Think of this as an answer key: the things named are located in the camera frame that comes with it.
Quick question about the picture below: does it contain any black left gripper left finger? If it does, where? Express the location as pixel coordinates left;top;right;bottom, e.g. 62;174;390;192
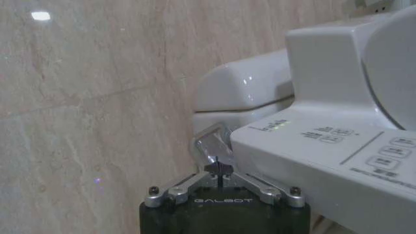
144;164;222;208

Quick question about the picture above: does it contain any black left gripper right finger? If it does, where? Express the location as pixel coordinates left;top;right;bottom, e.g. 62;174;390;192
221;164;306;208

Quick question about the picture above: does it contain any chrome toilet flush lever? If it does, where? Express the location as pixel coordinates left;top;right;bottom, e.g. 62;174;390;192
192;123;234;169

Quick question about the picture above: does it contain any white ceramic toilet tank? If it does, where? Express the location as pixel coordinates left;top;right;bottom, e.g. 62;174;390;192
190;48;296;142

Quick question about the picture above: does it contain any white toilet lid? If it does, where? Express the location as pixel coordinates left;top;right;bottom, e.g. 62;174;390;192
360;9;416;131

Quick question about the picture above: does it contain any white bidet seat control unit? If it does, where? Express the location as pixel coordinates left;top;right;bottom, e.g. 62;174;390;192
229;15;416;221

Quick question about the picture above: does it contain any white wall socket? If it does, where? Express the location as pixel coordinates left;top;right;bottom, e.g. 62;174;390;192
352;0;404;16

